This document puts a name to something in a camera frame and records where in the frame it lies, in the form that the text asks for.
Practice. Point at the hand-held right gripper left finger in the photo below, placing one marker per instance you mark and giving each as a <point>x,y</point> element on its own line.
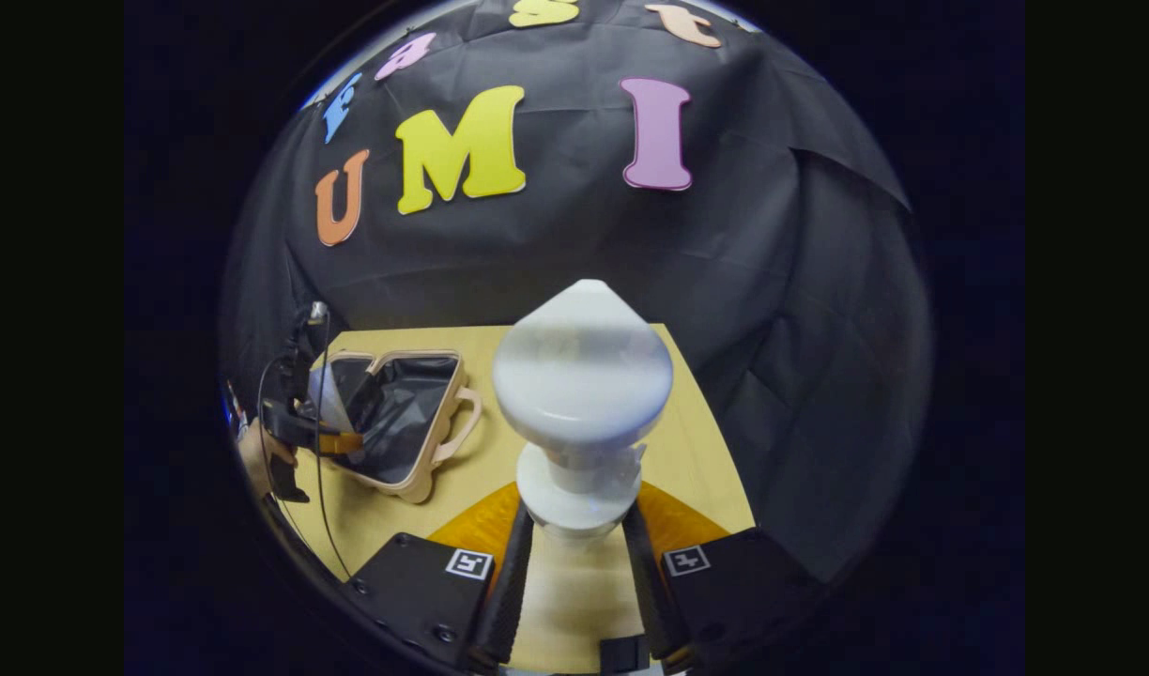
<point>509,601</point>

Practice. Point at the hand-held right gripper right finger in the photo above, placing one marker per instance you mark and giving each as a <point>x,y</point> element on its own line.
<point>645,591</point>

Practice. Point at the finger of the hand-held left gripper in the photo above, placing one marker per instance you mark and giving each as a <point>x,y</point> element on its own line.
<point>335,441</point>
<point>302,361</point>

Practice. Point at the white squeeze tube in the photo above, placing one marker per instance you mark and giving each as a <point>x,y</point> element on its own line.
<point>329,399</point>

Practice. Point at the pink suitcase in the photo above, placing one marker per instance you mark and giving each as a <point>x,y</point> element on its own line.
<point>405,413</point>

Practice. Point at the white spray bottle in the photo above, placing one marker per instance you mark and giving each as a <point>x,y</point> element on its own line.
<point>584,385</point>

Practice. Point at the black backdrop cloth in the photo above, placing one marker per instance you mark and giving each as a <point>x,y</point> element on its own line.
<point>725,282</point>

